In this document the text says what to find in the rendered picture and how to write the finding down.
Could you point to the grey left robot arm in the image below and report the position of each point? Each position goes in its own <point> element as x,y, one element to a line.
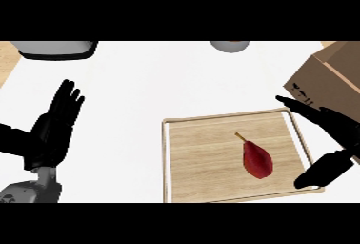
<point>36,189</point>

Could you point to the red pear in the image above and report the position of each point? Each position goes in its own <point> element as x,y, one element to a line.
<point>258,159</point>

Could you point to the brown cardboard box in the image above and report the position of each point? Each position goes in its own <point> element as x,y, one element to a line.
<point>331,79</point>

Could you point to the wooden tray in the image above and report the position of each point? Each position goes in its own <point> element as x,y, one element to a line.
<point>234,158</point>

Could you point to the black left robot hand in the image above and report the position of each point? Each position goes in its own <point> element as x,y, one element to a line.
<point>54,130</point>

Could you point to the pale wooden board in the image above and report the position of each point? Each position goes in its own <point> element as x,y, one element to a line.
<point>7,60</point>

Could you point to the grey round object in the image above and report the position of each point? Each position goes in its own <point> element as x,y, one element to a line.
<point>230,46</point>

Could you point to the grey appliance with black rim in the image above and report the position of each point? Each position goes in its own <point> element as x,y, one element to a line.
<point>57,49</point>

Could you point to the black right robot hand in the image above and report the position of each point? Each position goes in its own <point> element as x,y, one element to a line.
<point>336,127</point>

